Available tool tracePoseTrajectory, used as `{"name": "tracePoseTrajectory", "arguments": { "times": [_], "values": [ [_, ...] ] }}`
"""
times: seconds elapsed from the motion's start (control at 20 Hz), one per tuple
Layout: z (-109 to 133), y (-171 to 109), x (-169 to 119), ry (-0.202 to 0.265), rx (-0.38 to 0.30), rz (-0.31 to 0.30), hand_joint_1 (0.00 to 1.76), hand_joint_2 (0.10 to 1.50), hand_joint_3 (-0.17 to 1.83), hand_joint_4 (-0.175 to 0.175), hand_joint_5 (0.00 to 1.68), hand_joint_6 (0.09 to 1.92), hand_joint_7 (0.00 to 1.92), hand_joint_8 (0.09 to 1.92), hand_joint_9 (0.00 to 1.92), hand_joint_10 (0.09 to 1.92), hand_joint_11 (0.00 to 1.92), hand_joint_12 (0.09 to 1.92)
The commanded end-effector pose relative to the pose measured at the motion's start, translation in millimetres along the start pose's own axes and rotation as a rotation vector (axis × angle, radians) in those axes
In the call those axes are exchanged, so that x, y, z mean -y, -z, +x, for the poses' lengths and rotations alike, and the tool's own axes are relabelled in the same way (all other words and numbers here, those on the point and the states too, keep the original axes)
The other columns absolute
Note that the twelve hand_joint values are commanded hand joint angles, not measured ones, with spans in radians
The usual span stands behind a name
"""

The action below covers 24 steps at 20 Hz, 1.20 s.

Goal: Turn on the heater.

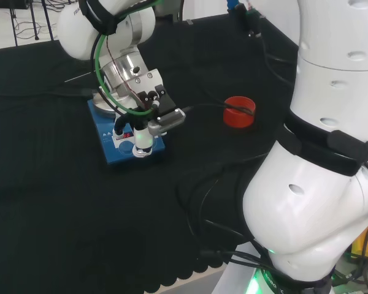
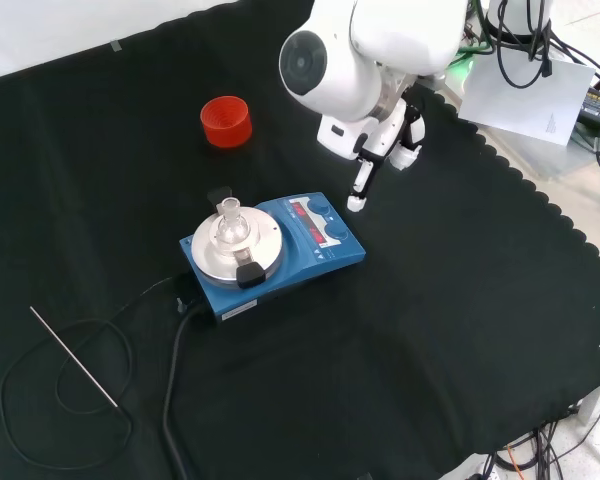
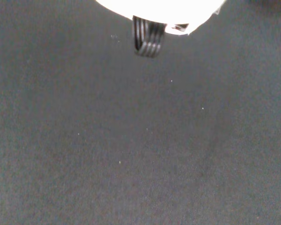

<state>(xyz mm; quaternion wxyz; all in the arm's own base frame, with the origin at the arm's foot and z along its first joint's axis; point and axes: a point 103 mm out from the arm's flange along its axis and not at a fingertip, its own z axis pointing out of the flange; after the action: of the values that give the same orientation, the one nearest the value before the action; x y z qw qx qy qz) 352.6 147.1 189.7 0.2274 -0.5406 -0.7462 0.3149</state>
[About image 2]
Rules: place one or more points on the thin metal probe rod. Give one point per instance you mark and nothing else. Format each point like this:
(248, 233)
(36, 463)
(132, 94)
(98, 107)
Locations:
(75, 357)

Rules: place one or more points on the red ribbed plastic cap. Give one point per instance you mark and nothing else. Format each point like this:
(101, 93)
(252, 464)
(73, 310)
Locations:
(227, 127)

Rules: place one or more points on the black bench cloth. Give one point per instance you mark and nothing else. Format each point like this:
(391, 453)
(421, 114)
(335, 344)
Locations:
(380, 325)

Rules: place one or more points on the white paper sheet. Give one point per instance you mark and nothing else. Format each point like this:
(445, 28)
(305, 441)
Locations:
(525, 100)

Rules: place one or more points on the heater with blue base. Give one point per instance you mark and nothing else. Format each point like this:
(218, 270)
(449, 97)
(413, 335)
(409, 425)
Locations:
(300, 270)

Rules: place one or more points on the clear round-bottom glass flask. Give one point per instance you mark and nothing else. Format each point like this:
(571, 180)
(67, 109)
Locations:
(230, 230)

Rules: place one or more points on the grey tape piece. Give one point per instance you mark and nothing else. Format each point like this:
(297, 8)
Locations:
(116, 46)

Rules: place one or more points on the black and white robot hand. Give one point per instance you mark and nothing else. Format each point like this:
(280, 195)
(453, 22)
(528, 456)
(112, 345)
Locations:
(342, 137)

